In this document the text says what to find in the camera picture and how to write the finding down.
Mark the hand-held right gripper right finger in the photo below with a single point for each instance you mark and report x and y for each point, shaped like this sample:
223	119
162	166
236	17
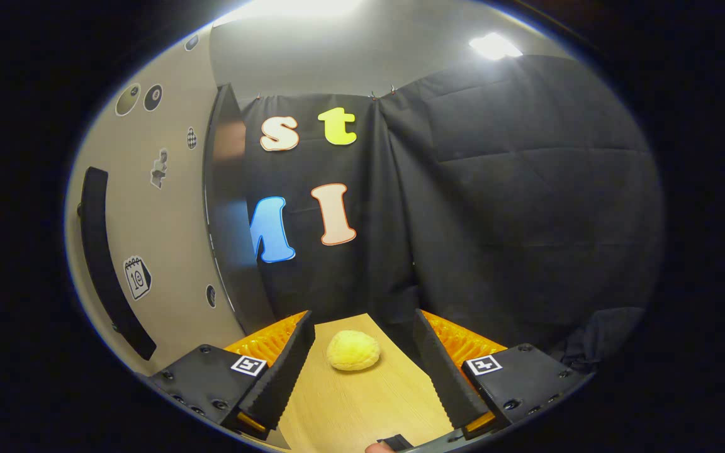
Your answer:
444	377

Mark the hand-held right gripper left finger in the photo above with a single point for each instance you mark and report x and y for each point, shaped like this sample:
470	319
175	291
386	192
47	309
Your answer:
284	377

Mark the yellow bun-shaped sponge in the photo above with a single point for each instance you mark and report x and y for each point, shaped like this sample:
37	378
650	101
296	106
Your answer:
353	350

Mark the black backdrop cloth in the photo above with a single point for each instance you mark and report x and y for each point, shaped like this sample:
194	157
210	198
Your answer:
494	189

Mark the small ceiling light panel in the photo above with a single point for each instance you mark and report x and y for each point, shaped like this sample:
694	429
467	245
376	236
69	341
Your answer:
493	46

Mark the large ceiling light panel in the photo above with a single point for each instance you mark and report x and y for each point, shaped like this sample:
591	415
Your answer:
299	7

